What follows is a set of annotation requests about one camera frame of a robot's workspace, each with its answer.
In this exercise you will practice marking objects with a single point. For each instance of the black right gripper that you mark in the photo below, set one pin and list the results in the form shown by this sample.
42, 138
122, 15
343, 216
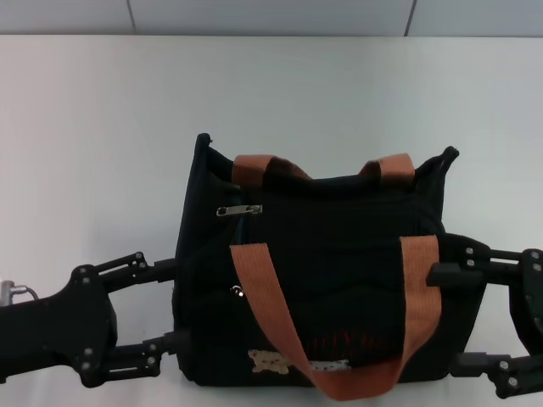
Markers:
530, 297

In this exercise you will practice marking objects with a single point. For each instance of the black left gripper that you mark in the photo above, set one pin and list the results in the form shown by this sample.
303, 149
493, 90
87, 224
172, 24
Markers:
63, 322

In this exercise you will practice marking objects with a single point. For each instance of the small silver pocket zipper pull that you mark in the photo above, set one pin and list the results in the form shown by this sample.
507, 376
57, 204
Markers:
236, 291

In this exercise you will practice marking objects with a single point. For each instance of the silver main zipper pull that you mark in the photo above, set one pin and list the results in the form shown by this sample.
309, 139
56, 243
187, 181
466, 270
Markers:
239, 210

